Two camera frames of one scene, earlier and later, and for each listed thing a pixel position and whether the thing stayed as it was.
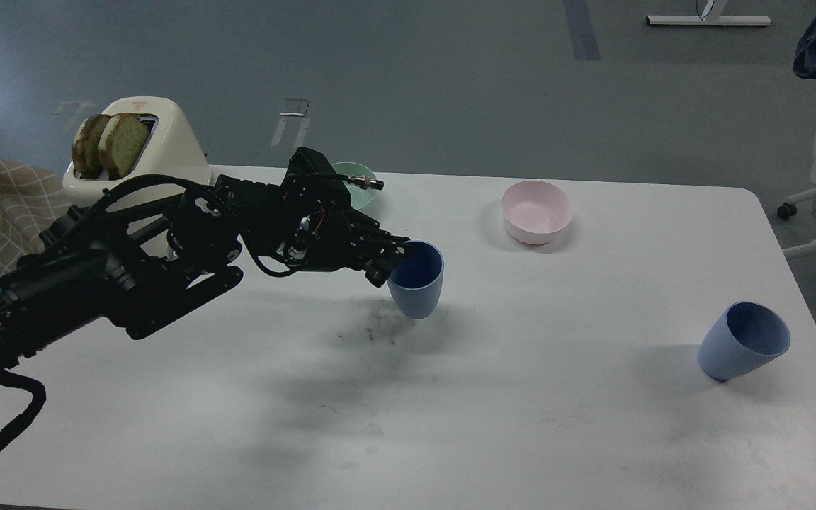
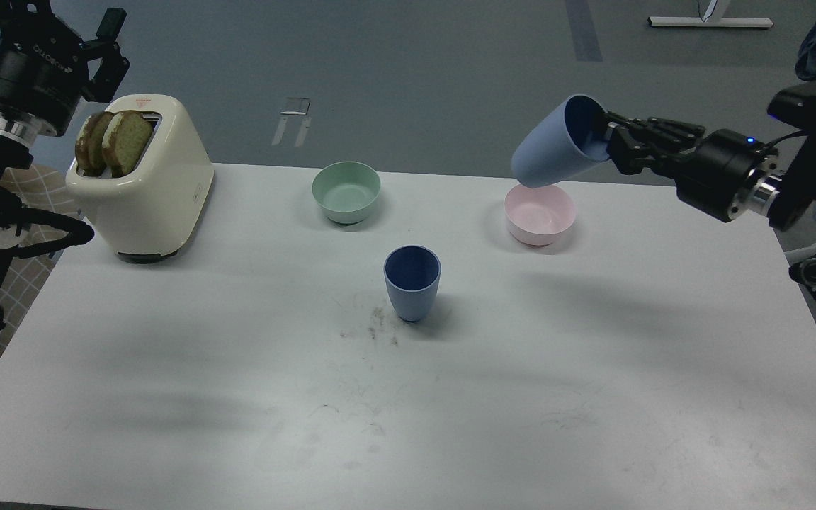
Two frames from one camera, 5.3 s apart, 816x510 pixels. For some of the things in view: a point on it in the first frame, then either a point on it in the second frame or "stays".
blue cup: [416, 278] stays
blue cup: [746, 335] to [562, 141]
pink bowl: [534, 211] stays
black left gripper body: [309, 224] to [35, 68]
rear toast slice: [86, 161] stays
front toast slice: [122, 139] stays
